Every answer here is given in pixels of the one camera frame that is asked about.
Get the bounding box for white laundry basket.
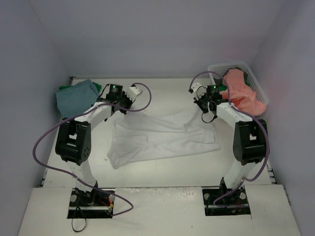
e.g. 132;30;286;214
207;61;269;105

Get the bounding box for white t shirt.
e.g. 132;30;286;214
107;105;220;169

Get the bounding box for grey-blue t shirt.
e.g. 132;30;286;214
55;80;99;118

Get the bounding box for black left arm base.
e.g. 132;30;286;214
67;189;115;219

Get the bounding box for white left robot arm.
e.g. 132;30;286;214
55;84;142;207

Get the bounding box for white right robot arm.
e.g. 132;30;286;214
189;83;269;203

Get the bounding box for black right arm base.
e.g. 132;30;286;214
202;187;251;216

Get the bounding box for pink t shirt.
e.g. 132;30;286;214
224;68;267;116

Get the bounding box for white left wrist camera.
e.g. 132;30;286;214
126;84;143;102

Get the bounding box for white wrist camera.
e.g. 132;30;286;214
126;84;143;102
189;83;207;100

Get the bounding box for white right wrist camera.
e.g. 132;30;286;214
189;83;207;100

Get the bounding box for black loop cable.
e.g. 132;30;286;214
71;206;88;232

